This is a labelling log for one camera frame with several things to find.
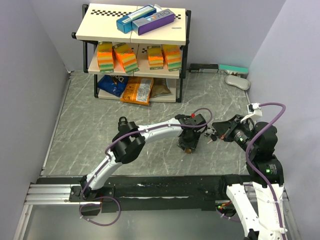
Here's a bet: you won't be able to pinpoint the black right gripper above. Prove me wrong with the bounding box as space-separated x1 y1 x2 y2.
211 113 257 154

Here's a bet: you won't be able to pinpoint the brass padlock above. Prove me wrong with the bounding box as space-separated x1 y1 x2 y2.
185 148 194 154

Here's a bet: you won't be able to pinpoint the black-headed key bunch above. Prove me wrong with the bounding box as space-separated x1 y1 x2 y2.
204 127 218 138

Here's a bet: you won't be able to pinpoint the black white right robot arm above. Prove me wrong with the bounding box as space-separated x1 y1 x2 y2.
212 114 287 240

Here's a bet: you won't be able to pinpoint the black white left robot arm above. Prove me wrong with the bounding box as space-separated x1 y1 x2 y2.
80 114 208 201

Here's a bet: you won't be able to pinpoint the black-headed keys on table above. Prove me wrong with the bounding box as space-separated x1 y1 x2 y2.
207 134 218 144

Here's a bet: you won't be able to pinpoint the teal white box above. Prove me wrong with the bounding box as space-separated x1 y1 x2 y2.
217 64 249 79

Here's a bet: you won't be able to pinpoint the brown snack bag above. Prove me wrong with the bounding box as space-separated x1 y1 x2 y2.
150 78 171 98

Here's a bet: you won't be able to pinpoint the black flat box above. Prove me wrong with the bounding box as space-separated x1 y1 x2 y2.
189 63 219 74

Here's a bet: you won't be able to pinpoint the orange snack bag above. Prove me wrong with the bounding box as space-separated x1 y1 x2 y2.
120 76 154 106

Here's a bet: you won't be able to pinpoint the sponge pack far right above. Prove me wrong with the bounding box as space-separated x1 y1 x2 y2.
162 44 182 72

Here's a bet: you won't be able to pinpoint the sponge pack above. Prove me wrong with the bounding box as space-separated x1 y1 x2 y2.
112 42 140 74
97 41 115 73
147 45 164 70
162 44 182 72

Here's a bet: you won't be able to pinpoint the blue chips bag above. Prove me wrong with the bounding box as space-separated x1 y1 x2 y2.
97 75 129 97

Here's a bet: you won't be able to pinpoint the three-tier shelf rack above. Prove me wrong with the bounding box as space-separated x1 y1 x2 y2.
71 3 192 103

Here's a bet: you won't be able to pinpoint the sponge pack far left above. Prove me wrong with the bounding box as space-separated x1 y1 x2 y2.
97 41 115 73

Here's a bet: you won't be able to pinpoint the purple box on shelf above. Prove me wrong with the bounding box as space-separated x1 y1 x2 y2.
132 8 176 36

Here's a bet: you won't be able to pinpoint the blue box on shelf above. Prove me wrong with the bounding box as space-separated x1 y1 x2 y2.
116 4 157 34

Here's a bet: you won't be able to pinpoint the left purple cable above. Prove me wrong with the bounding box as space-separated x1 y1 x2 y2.
79 107 214 227

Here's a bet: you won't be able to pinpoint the purple cable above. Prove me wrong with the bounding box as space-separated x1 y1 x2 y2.
217 101 288 235
79 107 214 227

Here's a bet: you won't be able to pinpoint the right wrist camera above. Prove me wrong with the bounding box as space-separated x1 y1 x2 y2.
240 103 263 123

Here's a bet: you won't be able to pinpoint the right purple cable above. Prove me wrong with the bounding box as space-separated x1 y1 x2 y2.
217 101 288 235

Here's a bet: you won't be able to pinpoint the aluminium rail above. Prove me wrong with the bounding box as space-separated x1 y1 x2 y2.
13 182 83 240

